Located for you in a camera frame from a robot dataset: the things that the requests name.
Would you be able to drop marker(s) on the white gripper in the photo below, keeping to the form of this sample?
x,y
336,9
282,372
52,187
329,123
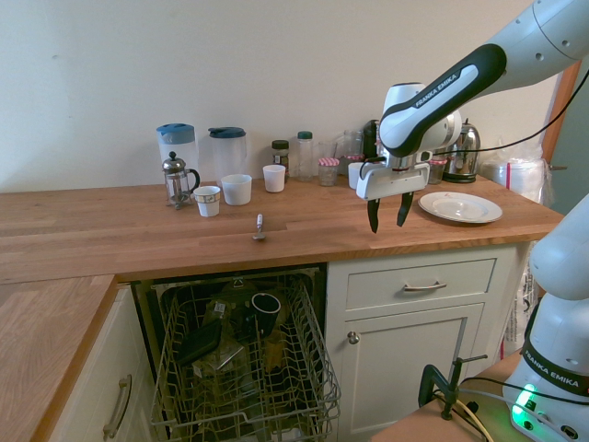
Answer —
x,y
396,182

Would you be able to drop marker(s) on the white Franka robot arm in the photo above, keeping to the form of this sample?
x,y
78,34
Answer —
x,y
442,103

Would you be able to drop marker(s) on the built-in dishwasher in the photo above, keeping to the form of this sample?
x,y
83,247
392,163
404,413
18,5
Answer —
x,y
147,313

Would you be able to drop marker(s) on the red lid glass jar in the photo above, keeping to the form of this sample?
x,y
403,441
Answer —
x,y
436,171

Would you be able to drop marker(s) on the white ceramic plate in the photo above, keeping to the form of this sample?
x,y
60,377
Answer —
x,y
460,208

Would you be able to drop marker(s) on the red checked lid jar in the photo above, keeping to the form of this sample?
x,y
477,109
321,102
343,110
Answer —
x,y
328,172

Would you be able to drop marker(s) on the black pepper grinder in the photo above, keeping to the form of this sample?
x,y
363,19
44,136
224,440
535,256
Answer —
x,y
370,140

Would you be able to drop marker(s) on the empty clear glass jar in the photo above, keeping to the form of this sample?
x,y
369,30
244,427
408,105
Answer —
x,y
353,143

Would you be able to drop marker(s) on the white cabinet drawer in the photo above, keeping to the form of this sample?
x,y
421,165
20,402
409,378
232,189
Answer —
x,y
419,285

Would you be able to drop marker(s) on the clear drinking glass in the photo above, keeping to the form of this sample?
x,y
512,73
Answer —
x,y
327,148

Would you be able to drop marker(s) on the stainless steel kettle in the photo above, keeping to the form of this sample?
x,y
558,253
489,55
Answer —
x,y
465,156

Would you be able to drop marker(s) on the green lid clear jar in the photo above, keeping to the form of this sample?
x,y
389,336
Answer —
x,y
305,156

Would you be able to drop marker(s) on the plain white ceramic cup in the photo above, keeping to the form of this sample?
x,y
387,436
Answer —
x,y
274,178

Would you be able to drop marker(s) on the dark lid spice jar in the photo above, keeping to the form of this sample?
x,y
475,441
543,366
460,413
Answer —
x,y
280,154

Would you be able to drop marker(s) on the round metal door knob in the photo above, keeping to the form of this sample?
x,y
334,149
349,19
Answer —
x,y
353,338

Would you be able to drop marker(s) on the bagged stack of plates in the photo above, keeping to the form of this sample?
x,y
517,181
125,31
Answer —
x,y
517,177

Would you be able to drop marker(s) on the wide white ceramic cup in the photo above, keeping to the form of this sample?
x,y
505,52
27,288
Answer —
x,y
237,189

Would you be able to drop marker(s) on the white cabinet door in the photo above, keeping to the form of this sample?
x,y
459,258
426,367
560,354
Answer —
x,y
405,368

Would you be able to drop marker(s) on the black mug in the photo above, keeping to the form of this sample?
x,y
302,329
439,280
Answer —
x,y
266,309

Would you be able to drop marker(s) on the dark blue lid pitcher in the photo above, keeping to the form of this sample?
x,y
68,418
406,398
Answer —
x,y
228,152

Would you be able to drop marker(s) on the small patterned white cup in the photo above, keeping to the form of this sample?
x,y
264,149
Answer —
x,y
207,202

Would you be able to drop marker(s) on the black metal clamp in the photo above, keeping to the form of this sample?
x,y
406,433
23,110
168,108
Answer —
x,y
448,387

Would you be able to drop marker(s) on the glass French press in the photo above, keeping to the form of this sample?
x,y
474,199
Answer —
x,y
177,182

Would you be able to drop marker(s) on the light blue lid pitcher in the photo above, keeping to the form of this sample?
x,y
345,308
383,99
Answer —
x,y
177,147

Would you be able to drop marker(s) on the black plastic container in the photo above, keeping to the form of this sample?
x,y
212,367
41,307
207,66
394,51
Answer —
x,y
200,343

